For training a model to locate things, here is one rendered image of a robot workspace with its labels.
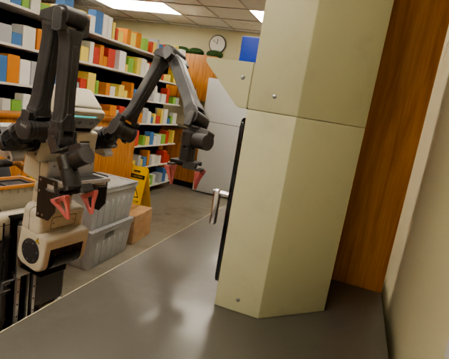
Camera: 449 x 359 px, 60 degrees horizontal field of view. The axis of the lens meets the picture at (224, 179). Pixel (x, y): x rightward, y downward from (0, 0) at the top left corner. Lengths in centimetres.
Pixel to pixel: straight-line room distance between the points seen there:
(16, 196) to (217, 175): 448
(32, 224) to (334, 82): 127
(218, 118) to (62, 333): 542
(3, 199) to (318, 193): 141
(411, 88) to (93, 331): 100
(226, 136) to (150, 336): 532
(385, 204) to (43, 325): 92
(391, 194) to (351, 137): 33
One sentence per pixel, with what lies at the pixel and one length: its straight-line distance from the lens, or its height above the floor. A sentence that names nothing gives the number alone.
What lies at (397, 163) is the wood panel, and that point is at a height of 133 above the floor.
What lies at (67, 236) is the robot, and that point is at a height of 79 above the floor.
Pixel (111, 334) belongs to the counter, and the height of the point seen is 94.
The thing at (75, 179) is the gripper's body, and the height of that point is 111.
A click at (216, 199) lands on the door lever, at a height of 118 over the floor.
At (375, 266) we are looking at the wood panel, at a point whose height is 102.
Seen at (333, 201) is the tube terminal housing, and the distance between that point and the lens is 96.
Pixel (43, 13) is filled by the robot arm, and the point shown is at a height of 160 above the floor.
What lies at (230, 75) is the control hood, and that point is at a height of 148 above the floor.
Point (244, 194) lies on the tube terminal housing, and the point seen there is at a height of 122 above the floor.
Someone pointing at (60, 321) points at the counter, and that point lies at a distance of 89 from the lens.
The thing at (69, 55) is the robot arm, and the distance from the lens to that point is 134.
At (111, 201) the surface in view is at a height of 52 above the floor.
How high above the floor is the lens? 141
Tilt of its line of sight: 10 degrees down
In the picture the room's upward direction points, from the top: 9 degrees clockwise
